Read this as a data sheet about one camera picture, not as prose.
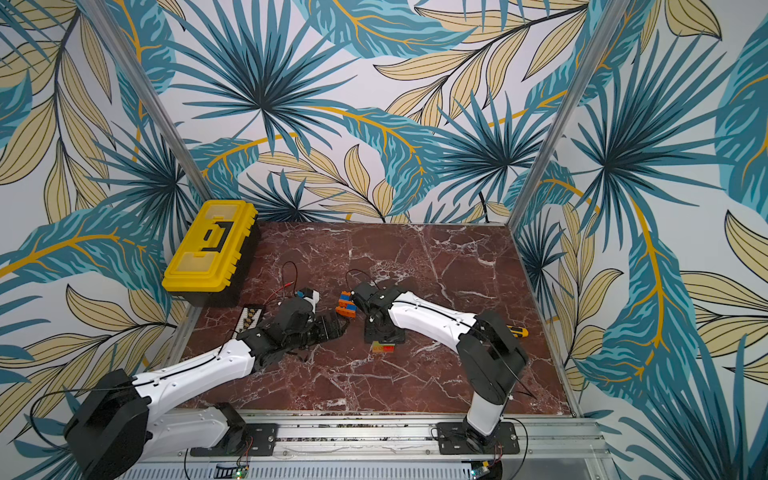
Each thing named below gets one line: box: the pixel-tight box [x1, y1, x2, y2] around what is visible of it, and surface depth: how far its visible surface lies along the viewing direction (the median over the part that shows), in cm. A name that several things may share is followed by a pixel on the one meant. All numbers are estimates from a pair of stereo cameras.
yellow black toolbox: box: [162, 199, 261, 307], surface depth 92 cm
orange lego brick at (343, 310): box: [336, 301, 356, 318], surface depth 97 cm
